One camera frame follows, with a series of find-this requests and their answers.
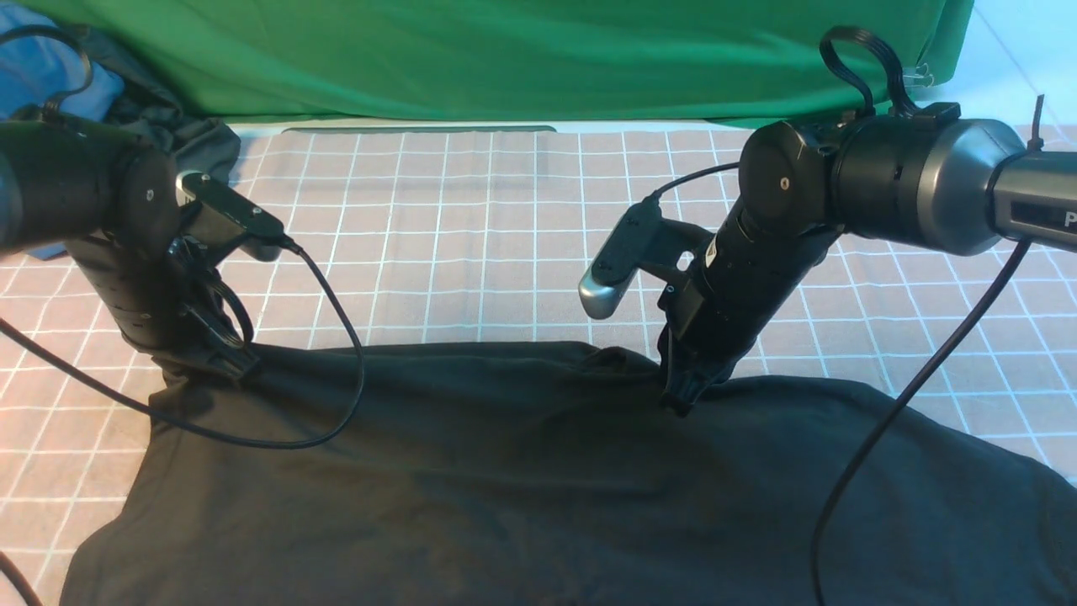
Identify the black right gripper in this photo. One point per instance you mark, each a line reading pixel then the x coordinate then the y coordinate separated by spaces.
pixel 689 374

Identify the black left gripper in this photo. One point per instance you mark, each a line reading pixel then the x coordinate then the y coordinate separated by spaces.
pixel 205 329

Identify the dark gray long-sleeve shirt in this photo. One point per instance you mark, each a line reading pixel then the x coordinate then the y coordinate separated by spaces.
pixel 547 474

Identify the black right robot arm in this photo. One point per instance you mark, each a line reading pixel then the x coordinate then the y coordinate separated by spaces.
pixel 932 180

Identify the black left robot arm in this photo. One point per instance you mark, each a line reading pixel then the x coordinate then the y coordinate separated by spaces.
pixel 147 238

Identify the dark green crumpled garment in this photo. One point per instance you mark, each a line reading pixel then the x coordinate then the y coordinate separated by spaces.
pixel 149 108

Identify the pink checkered tablecloth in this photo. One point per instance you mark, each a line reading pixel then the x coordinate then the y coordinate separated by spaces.
pixel 483 235

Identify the green backdrop cloth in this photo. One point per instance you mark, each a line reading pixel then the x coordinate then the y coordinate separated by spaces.
pixel 748 61

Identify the blue garment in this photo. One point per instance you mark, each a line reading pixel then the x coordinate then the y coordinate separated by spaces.
pixel 59 84

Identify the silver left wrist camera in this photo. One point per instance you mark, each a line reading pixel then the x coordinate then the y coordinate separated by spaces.
pixel 224 221

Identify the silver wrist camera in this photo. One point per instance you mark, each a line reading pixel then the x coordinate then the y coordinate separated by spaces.
pixel 642 240
pixel 224 221

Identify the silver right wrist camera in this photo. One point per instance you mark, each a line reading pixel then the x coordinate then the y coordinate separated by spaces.
pixel 642 240

